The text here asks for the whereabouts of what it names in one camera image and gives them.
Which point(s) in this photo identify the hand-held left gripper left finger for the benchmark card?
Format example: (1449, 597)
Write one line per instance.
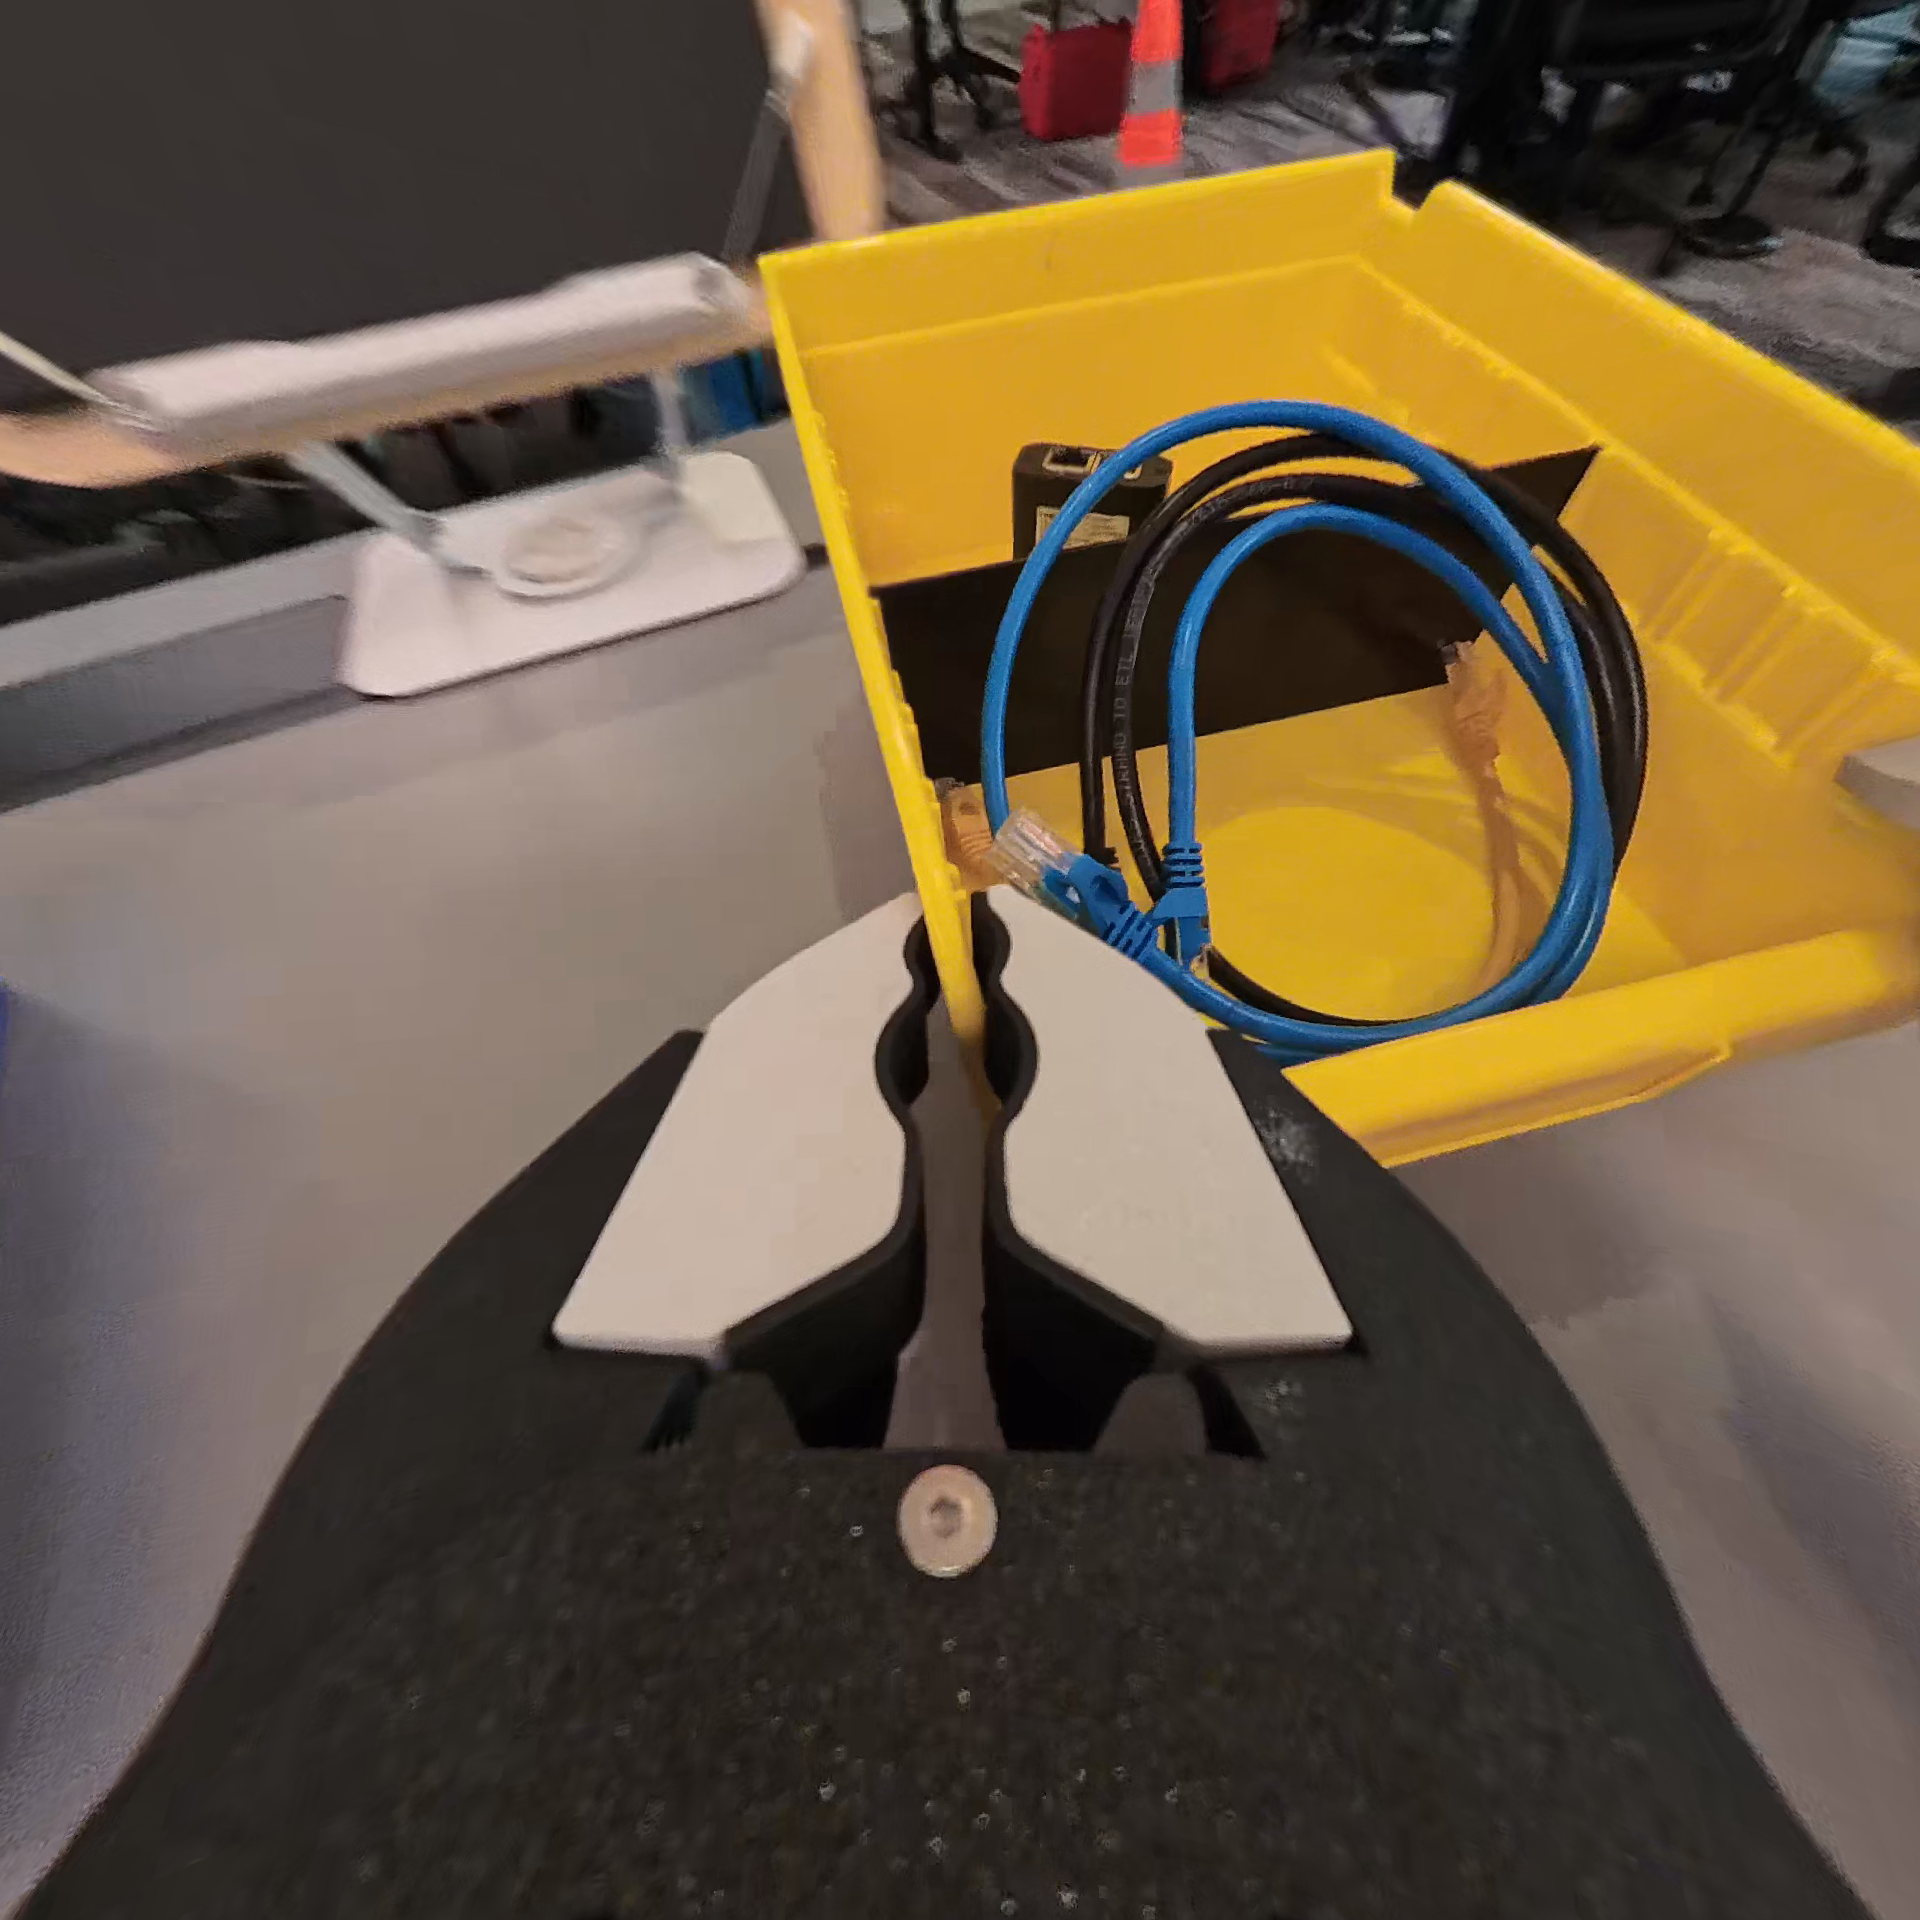
(736, 1200)

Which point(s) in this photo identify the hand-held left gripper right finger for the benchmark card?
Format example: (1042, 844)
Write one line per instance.
(1186, 1200)

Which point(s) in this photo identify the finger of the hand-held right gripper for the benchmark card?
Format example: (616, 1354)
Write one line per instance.
(1884, 781)

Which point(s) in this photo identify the black ethernet port adapter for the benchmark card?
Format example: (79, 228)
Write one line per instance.
(1087, 486)

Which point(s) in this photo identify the yellow plastic bin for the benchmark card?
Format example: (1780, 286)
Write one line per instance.
(990, 330)

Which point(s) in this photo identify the black office chair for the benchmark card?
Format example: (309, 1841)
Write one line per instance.
(1680, 61)

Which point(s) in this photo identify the orange traffic cone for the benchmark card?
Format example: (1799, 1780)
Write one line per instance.
(1152, 90)

